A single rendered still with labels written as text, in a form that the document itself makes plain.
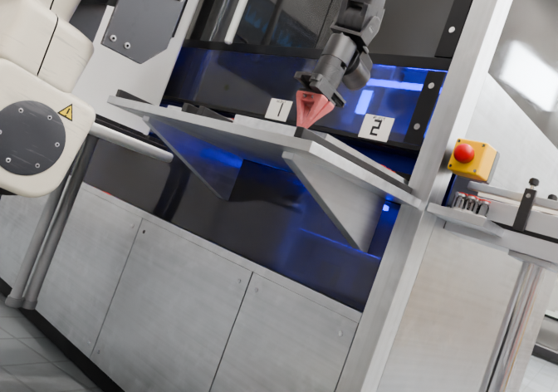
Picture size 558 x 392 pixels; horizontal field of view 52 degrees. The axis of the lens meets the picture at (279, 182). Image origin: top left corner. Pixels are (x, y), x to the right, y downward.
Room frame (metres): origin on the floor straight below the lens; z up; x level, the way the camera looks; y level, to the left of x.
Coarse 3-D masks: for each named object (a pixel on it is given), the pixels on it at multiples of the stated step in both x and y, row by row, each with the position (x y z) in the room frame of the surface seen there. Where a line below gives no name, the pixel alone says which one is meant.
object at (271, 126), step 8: (240, 120) 1.22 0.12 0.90; (248, 120) 1.20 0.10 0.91; (256, 120) 1.18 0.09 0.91; (264, 120) 1.17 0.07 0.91; (264, 128) 1.16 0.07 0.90; (272, 128) 1.15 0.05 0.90; (280, 128) 1.13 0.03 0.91; (288, 128) 1.12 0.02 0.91; (328, 136) 1.06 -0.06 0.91; (336, 144) 1.08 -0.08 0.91; (344, 144) 1.10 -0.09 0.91; (352, 152) 1.12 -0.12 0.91; (368, 160) 1.16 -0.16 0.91; (384, 168) 1.21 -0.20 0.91; (392, 176) 1.24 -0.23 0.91; (400, 176) 1.26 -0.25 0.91; (408, 184) 1.29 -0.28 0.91
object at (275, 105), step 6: (270, 102) 1.64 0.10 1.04; (276, 102) 1.62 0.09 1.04; (282, 102) 1.60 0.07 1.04; (288, 102) 1.59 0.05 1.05; (270, 108) 1.63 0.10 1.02; (276, 108) 1.61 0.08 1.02; (282, 108) 1.60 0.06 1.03; (288, 108) 1.58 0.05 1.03; (270, 114) 1.62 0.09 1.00; (276, 114) 1.61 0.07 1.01; (282, 114) 1.59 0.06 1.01; (282, 120) 1.58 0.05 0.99
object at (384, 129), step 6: (366, 114) 1.40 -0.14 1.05; (366, 120) 1.40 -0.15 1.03; (372, 120) 1.38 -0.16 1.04; (384, 120) 1.36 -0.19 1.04; (390, 120) 1.35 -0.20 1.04; (366, 126) 1.39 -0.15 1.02; (384, 126) 1.36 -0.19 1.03; (390, 126) 1.34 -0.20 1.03; (360, 132) 1.40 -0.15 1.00; (366, 132) 1.39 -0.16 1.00; (372, 132) 1.38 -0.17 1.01; (378, 132) 1.36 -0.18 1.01; (384, 132) 1.35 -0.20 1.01; (366, 138) 1.38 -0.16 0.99; (372, 138) 1.37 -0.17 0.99; (378, 138) 1.36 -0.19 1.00; (384, 138) 1.35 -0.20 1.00
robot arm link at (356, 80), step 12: (372, 24) 1.09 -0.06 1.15; (348, 36) 1.11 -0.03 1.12; (360, 36) 1.08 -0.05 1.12; (372, 36) 1.10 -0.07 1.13; (360, 48) 1.13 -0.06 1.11; (360, 60) 1.14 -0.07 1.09; (348, 72) 1.14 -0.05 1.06; (360, 72) 1.14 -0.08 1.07; (348, 84) 1.17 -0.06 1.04; (360, 84) 1.17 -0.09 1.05
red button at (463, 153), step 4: (464, 144) 1.18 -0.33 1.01; (456, 148) 1.19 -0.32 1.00; (460, 148) 1.18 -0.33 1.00; (464, 148) 1.17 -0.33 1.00; (468, 148) 1.17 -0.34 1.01; (456, 152) 1.18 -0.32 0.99; (460, 152) 1.18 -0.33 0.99; (464, 152) 1.17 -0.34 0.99; (468, 152) 1.17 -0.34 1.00; (472, 152) 1.17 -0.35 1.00; (456, 156) 1.18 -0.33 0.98; (460, 156) 1.17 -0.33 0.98; (464, 156) 1.17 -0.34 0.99; (468, 156) 1.17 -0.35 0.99; (472, 156) 1.17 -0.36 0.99; (460, 160) 1.18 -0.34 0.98; (464, 160) 1.17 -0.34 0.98; (468, 160) 1.18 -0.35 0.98
